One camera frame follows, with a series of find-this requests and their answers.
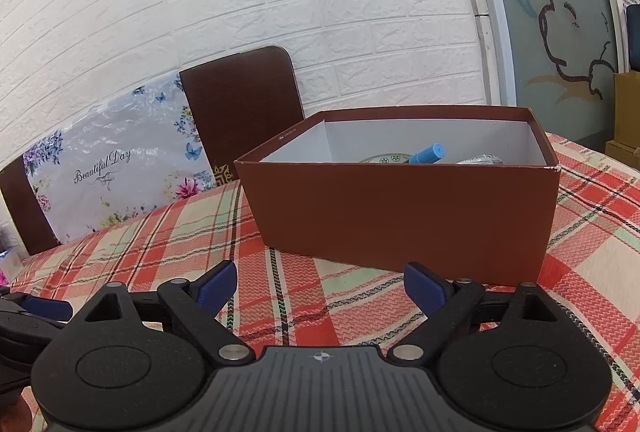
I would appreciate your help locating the glass door with cartoon drawing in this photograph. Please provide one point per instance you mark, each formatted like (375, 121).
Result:
(540, 87)

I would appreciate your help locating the red plaid tablecloth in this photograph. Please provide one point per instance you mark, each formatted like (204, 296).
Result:
(165, 242)

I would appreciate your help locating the brown cardboard box white inside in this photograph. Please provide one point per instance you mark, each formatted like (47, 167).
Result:
(400, 222)

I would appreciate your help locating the clear tape roll green print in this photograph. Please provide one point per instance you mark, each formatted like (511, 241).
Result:
(385, 158)

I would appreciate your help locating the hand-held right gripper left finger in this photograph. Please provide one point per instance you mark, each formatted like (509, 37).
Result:
(217, 284)

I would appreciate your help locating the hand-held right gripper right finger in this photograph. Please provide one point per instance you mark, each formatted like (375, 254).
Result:
(425, 284)

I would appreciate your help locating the blue marker pen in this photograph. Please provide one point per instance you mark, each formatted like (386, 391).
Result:
(427, 153)

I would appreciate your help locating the small tan cardboard box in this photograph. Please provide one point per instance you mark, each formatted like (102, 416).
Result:
(624, 152)

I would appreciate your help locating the white door frame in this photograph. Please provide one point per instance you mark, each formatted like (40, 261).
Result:
(492, 37)

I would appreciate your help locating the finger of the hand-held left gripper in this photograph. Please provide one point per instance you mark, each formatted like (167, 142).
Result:
(47, 308)

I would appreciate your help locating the silver foil packet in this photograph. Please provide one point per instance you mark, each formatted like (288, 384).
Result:
(480, 159)

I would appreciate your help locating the large tan cardboard box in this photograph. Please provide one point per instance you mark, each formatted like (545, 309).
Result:
(627, 107)

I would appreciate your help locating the plain brown chair back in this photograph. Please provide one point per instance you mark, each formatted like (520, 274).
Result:
(25, 212)

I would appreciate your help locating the floral printed plastic bag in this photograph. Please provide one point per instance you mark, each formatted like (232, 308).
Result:
(115, 172)

